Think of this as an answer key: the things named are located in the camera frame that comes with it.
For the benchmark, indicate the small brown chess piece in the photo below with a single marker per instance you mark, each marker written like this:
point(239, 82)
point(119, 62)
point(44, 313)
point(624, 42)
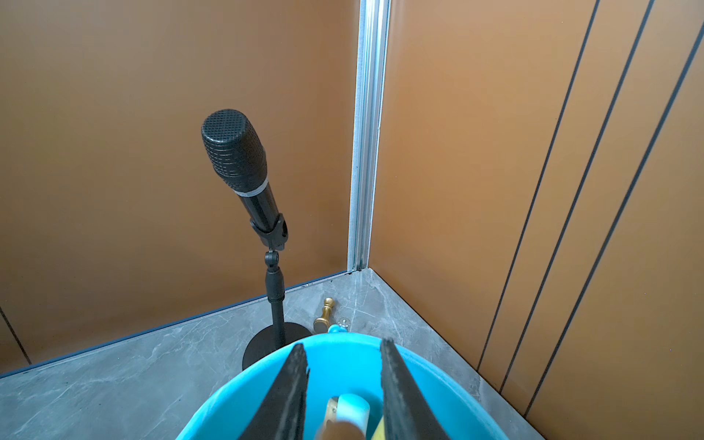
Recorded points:
point(322, 324)

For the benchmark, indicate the green trowel brown handle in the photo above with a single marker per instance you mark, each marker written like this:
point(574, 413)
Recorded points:
point(340, 431)

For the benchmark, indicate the light blue trowel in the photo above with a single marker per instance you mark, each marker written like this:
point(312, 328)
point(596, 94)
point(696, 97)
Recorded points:
point(353, 409)

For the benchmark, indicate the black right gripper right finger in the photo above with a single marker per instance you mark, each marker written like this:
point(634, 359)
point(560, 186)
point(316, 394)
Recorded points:
point(406, 414)

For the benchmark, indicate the black microphone on stand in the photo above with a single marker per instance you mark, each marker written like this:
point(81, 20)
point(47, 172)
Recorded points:
point(239, 159)

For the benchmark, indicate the light blue plastic bucket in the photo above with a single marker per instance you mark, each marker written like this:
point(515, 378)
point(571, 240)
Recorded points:
point(339, 363)

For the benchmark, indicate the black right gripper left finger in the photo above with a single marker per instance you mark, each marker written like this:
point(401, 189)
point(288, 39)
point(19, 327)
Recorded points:
point(282, 412)

